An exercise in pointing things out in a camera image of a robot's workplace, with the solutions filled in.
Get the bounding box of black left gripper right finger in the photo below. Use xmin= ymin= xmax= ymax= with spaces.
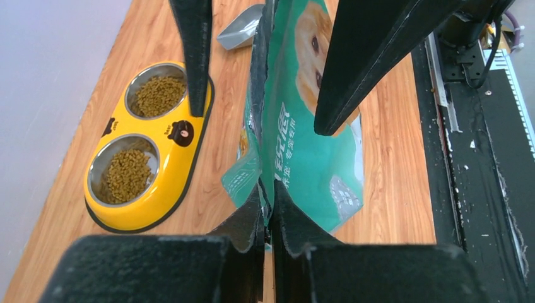
xmin=270 ymin=181 xmax=487 ymax=302

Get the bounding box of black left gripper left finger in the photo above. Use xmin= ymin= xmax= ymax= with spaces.
xmin=40 ymin=189 xmax=264 ymax=302

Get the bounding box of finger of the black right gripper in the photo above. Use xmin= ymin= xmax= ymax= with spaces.
xmin=169 ymin=0 xmax=213 ymax=117
xmin=314 ymin=0 xmax=464 ymax=136

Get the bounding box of grey metal scoop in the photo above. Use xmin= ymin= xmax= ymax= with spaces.
xmin=216 ymin=4 xmax=264 ymax=51

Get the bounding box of green pet food bag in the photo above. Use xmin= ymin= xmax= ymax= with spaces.
xmin=222 ymin=1 xmax=364 ymax=232

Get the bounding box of yellow double pet bowl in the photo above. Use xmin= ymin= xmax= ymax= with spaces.
xmin=83 ymin=61 xmax=215 ymax=234

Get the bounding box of brown kibble pet food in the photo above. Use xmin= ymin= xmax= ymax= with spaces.
xmin=100 ymin=76 xmax=187 ymax=205

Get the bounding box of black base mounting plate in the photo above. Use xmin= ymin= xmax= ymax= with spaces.
xmin=411 ymin=34 xmax=534 ymax=302

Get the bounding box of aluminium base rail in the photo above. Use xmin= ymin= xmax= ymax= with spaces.
xmin=425 ymin=33 xmax=534 ymax=157

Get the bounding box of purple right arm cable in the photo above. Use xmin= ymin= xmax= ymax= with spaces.
xmin=503 ymin=10 xmax=526 ymax=53

